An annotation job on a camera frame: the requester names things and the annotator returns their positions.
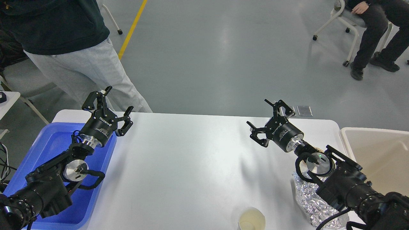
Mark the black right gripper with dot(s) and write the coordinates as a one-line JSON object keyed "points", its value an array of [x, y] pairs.
{"points": [[282, 132]]}

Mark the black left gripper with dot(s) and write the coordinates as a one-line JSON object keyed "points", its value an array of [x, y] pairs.
{"points": [[98, 129]]}

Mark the paper cup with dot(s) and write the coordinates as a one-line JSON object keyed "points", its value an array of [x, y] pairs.
{"points": [[251, 219]]}

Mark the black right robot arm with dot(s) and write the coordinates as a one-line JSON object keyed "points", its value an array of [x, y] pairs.
{"points": [[341, 183]]}

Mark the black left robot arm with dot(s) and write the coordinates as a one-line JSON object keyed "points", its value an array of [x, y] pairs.
{"points": [[50, 186]]}

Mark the right metal floor plate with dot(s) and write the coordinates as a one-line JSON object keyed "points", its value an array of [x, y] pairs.
{"points": [[304, 111]]}

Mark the standing person grey trousers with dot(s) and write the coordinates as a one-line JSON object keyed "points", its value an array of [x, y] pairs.
{"points": [[69, 43]]}

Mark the blue plastic bin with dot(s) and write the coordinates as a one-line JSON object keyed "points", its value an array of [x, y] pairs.
{"points": [[53, 140]]}

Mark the white chair leg with caster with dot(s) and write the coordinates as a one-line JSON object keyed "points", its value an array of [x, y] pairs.
{"points": [[119, 31]]}

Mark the crumpled silver foil bag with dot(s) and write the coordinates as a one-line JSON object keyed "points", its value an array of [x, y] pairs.
{"points": [[313, 206]]}

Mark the white side table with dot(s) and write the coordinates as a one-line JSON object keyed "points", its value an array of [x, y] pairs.
{"points": [[8, 99]]}

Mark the beige plastic bin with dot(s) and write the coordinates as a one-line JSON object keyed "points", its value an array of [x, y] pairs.
{"points": [[383, 155]]}

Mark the white rolling chair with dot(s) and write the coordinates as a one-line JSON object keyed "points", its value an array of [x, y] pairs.
{"points": [[350, 20]]}

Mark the seated person in black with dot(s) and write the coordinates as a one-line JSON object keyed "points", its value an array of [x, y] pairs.
{"points": [[377, 14]]}

